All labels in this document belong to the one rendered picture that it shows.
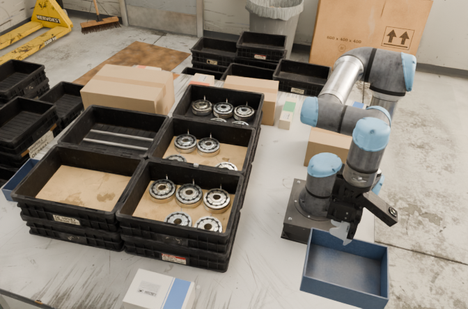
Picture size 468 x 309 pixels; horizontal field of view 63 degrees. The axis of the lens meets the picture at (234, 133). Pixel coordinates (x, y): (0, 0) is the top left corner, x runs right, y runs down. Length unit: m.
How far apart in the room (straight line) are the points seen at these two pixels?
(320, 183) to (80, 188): 0.94
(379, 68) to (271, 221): 0.75
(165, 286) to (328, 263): 0.55
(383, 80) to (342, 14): 2.88
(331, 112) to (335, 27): 3.22
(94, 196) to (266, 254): 0.70
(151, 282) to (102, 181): 0.50
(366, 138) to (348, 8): 3.33
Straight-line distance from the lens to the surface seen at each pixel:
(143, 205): 1.52
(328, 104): 0.99
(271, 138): 2.02
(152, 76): 2.16
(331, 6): 4.15
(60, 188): 1.68
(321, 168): 1.40
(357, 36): 4.19
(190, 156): 1.70
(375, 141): 0.87
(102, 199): 1.58
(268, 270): 1.50
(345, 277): 1.09
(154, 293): 1.35
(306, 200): 1.52
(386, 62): 1.31
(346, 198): 0.99
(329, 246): 1.13
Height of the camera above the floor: 1.96
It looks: 38 degrees down
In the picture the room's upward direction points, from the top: 2 degrees clockwise
